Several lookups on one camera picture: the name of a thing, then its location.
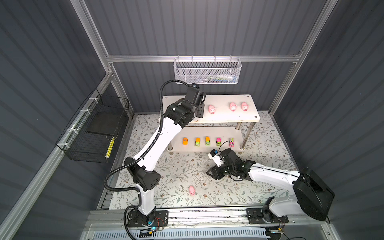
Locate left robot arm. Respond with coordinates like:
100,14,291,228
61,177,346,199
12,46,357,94
104,80,206,217

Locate orange mixer green truck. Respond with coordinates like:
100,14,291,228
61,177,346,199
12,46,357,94
205,137,211,146
195,138,201,147

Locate pink cab green ladder truck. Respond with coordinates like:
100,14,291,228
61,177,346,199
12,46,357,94
229,138,235,148

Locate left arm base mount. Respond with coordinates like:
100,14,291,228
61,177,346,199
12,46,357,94
126,209,169,228

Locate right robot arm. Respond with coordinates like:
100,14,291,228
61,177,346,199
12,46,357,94
207,149,335,224

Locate floral patterned mat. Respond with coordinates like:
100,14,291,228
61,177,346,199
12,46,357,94
101,111,297,210

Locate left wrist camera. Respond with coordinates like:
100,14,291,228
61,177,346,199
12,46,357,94
191,84,200,90

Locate markers in white basket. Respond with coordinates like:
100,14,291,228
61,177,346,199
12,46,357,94
202,75,239,84

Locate white two-tier shelf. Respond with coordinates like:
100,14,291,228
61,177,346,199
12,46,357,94
165,95,261,153

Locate pink mixer green truck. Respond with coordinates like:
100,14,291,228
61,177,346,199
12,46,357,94
216,138,222,147

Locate white wire mesh basket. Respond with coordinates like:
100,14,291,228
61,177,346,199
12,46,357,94
173,58,242,85

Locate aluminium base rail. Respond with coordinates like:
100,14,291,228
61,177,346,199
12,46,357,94
83,206,331,234

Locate yellow marker in black basket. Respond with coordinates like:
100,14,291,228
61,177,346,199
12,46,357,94
105,136,115,159

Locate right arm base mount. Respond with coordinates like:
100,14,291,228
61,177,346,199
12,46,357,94
246,208,289,224

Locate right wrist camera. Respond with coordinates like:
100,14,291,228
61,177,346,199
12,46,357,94
208,149,224,167

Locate black wire basket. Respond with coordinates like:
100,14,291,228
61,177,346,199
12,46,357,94
56,90,133,163

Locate pink pig toy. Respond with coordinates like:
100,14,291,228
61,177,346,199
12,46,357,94
208,105,216,115
189,186,196,196
229,103,237,112
241,102,249,112

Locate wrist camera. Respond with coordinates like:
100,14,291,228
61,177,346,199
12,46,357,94
191,84,200,90
208,149,224,167

